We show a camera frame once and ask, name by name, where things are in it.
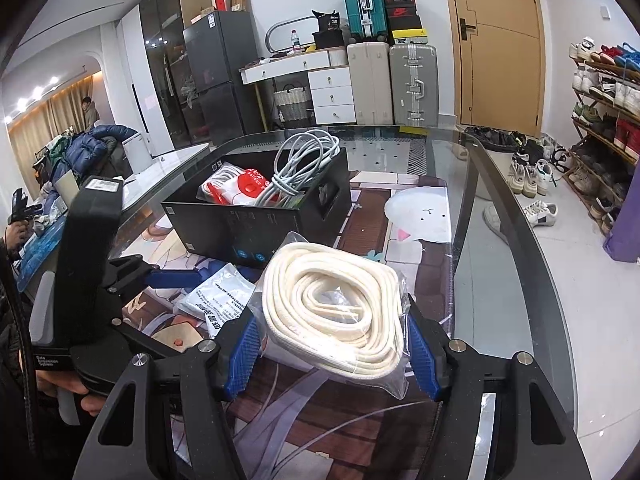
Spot wicker basket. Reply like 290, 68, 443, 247
273, 87, 313, 128

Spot silver suitcase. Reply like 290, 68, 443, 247
389, 44, 439, 127

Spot white bin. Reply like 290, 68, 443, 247
121, 132, 153, 176

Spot white dresser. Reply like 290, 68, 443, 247
239, 49, 357, 126

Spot group of loose sneakers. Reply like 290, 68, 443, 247
482, 132, 571, 246

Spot grey cord bundle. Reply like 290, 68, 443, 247
260, 130, 342, 208

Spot oval metal frame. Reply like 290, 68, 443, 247
265, 15, 321, 56

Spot yellow black shoe box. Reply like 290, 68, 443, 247
391, 27, 428, 46

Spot wooden door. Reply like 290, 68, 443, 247
442, 0, 547, 138

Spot blue puffer jacket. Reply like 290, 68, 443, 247
65, 125, 138, 181

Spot white laces bag red zipper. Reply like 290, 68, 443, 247
199, 161, 273, 207

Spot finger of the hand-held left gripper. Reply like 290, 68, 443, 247
106, 255, 202, 302

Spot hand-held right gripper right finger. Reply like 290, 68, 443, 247
406, 294, 583, 480

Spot black cable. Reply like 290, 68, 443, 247
0, 245, 40, 480

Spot dark grey refrigerator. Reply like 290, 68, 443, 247
182, 10, 266, 146

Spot beige suitcase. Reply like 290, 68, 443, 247
346, 41, 392, 126

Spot white printed packet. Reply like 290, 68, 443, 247
176, 262, 257, 341

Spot beige curtain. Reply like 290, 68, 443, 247
7, 77, 106, 181

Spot black cardboard box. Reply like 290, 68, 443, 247
161, 132, 351, 267

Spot teal suitcase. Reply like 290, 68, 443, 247
341, 0, 388, 43

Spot dark glass cabinet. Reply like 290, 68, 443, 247
139, 0, 213, 146

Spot black floor bag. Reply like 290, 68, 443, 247
465, 125, 526, 153

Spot purple bag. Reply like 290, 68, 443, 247
602, 205, 640, 263

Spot person's left hand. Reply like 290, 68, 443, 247
37, 371, 104, 417

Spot white grey side cabinet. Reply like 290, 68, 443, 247
122, 142, 211, 211

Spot black shopping bag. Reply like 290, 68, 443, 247
311, 9, 346, 50

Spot black handheld device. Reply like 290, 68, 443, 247
7, 187, 44, 226

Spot blue printed mat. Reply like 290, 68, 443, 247
17, 220, 68, 291

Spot cream laces plastic bag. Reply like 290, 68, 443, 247
252, 232, 413, 401

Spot printed desk mat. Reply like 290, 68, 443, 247
107, 170, 456, 480

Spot wooden shoe rack with shoes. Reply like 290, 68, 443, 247
570, 35, 640, 236

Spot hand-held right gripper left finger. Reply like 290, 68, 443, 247
86, 316, 263, 480

